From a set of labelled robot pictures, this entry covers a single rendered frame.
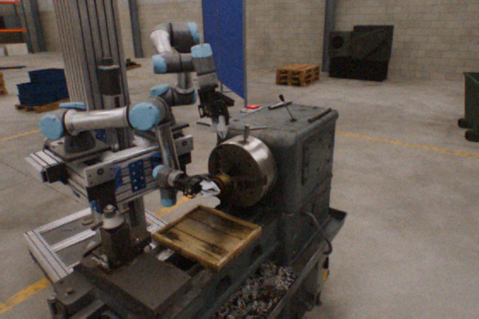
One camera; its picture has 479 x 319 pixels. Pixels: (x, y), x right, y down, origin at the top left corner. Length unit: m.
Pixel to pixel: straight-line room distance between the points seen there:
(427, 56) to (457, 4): 1.45
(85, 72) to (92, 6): 0.33
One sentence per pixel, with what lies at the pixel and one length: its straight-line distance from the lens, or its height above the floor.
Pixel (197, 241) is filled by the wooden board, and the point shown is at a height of 0.88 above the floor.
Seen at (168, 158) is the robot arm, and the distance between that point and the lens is 1.67.
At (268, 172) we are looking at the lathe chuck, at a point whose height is 1.12.
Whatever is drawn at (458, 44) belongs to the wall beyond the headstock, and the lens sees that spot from 11.16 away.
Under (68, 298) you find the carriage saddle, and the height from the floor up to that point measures 0.91.
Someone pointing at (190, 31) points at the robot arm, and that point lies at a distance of 1.74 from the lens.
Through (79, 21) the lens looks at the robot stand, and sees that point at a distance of 1.96.
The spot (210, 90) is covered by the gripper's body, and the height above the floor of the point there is 1.50.
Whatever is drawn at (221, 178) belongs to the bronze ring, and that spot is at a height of 1.12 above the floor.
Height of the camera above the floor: 1.76
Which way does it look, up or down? 20 degrees down
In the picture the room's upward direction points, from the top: 1 degrees counter-clockwise
